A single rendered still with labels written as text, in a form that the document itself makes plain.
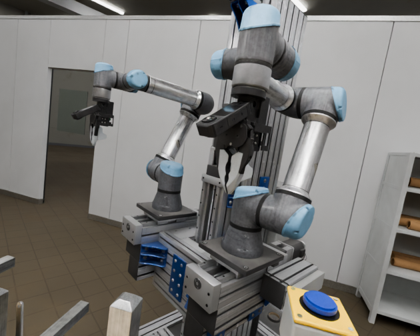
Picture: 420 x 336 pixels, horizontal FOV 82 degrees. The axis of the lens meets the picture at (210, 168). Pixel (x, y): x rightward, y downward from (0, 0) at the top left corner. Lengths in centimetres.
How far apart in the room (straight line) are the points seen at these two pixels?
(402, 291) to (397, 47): 244
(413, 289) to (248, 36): 317
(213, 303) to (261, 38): 70
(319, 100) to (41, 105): 420
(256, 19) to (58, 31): 421
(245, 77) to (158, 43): 308
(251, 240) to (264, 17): 64
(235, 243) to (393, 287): 265
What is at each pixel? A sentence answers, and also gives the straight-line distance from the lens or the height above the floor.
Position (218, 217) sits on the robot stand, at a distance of 107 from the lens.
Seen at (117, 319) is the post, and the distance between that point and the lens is 43.
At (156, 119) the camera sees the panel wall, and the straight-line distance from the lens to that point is 331.
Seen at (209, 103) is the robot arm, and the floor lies 159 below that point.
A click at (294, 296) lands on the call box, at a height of 122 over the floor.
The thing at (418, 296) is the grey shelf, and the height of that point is 17.
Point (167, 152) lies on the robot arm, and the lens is 132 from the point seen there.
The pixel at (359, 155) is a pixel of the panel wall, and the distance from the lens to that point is 296.
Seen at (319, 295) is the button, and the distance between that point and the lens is 38.
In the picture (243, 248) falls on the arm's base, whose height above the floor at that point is 107.
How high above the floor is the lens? 141
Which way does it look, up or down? 7 degrees down
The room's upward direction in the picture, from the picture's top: 9 degrees clockwise
